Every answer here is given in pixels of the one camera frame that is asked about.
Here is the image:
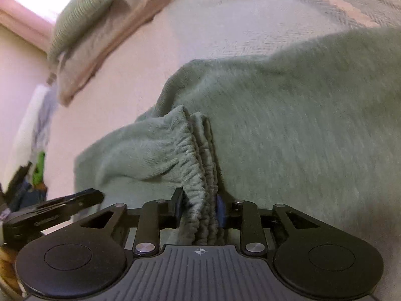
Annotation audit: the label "white headboard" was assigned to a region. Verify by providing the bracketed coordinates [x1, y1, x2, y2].
[9, 85, 58, 170]

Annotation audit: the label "blue striped cloth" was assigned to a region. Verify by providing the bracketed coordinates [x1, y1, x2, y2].
[13, 182, 47, 210]

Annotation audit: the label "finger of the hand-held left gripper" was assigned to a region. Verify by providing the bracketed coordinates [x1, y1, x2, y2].
[38, 188, 104, 215]

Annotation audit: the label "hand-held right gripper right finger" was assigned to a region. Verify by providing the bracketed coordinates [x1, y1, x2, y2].
[217, 196, 320, 255]

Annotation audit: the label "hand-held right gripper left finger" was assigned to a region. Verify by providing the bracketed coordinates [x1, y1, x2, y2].
[81, 188, 185, 257]

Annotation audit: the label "dark cloth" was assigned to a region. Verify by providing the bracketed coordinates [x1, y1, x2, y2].
[6, 161, 33, 195]

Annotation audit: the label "bright green cloth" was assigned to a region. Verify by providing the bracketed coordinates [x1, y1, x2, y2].
[33, 152, 47, 185]

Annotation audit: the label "green waffle pillow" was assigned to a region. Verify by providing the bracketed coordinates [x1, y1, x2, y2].
[47, 0, 121, 61]

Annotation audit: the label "green pants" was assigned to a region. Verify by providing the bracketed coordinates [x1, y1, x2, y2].
[73, 27, 401, 289]

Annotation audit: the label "beige fluffy pillow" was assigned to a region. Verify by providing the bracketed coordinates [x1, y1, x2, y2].
[56, 0, 196, 107]

